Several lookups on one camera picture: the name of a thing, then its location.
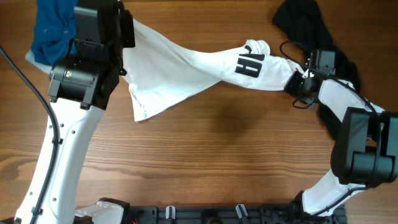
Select blue button shirt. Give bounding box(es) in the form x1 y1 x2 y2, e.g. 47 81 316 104
31 0 78 65

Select light grey folded garment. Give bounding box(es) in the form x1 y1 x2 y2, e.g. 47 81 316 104
25 50 52 75

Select white t-shirt black print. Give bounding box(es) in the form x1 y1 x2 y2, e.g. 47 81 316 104
123 21 304 121

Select black garment right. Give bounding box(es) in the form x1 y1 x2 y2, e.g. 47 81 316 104
272 0 361 139

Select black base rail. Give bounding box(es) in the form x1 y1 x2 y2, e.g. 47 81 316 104
70 203 348 224

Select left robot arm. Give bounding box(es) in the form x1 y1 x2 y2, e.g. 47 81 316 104
14 1 135 223

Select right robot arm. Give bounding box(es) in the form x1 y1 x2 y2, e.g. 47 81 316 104
285 72 397 219

